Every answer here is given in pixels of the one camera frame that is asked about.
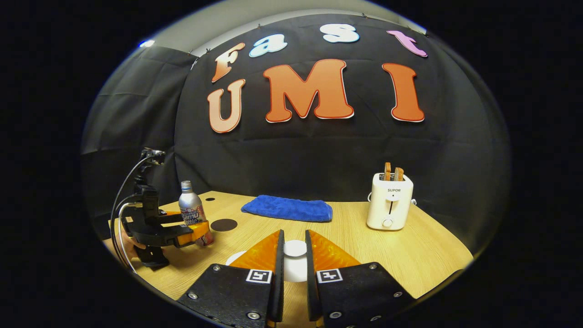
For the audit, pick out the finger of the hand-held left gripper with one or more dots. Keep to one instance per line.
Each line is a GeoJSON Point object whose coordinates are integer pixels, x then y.
{"type": "Point", "coordinates": [191, 233]}
{"type": "Point", "coordinates": [172, 217]}

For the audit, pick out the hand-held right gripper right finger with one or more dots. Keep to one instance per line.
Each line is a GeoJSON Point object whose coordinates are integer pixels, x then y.
{"type": "Point", "coordinates": [360, 291]}

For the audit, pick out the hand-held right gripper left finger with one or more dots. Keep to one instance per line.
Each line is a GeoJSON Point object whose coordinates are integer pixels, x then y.
{"type": "Point", "coordinates": [227, 291]}

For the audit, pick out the silver water bottle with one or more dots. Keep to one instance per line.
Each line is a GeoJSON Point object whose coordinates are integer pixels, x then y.
{"type": "Point", "coordinates": [190, 205]}

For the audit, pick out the white teacup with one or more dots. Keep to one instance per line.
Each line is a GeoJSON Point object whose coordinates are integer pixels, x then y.
{"type": "Point", "coordinates": [234, 258]}

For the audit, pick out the dark round coaster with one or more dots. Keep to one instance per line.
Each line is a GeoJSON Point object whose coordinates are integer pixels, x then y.
{"type": "Point", "coordinates": [224, 225]}

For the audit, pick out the white teacup lid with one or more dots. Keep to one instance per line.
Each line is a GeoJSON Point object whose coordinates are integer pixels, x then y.
{"type": "Point", "coordinates": [295, 249]}

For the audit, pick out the white toaster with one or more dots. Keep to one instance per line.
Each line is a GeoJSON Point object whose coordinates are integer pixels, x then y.
{"type": "Point", "coordinates": [389, 205]}

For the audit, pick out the blue towel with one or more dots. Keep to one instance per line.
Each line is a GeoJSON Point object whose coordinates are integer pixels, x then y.
{"type": "Point", "coordinates": [287, 208]}

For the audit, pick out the toast slice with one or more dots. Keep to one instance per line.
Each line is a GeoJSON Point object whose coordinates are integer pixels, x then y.
{"type": "Point", "coordinates": [387, 171]}
{"type": "Point", "coordinates": [398, 174]}

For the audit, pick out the black backdrop cloth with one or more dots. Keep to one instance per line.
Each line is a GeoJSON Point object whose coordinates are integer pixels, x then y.
{"type": "Point", "coordinates": [296, 155]}

